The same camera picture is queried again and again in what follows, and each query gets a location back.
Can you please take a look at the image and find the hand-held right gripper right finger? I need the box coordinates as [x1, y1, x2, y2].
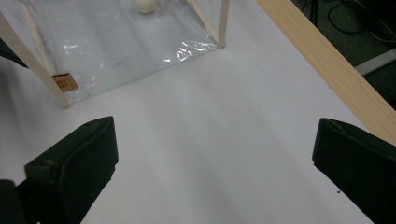
[312, 117, 396, 224]

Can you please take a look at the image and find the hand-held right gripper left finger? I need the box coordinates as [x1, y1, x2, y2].
[17, 116, 120, 224]

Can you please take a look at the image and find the white ball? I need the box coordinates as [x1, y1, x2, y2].
[133, 0, 158, 15]

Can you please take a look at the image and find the white table mat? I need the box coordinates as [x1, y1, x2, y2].
[0, 0, 375, 224]

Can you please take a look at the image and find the bundle of floor cables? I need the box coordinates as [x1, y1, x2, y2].
[306, 0, 396, 45]

